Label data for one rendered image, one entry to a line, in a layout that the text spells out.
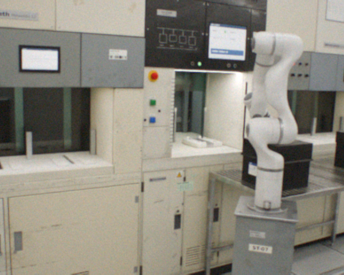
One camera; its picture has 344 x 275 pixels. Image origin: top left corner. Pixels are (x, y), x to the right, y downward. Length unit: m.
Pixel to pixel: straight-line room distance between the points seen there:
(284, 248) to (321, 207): 1.57
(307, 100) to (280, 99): 1.93
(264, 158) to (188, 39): 0.91
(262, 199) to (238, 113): 0.99
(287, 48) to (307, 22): 1.24
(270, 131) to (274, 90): 0.18
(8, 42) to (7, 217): 0.87
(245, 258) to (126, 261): 0.83
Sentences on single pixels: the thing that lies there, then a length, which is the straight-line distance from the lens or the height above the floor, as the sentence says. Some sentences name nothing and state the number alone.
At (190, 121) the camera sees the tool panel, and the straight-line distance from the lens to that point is 3.41.
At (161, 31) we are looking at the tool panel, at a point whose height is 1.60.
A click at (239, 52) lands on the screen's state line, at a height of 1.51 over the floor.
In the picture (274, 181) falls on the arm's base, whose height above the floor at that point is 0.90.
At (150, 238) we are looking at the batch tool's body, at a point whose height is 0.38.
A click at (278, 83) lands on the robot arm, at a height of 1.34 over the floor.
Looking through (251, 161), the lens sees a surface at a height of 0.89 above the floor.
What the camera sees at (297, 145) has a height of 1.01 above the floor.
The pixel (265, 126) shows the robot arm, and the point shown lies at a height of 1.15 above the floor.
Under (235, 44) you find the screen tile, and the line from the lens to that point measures 2.55.
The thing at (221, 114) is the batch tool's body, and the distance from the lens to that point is 2.86.
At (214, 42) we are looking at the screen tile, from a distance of 2.45.
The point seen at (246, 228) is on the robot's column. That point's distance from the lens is 1.82.
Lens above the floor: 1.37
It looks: 9 degrees down
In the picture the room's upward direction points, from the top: 2 degrees clockwise
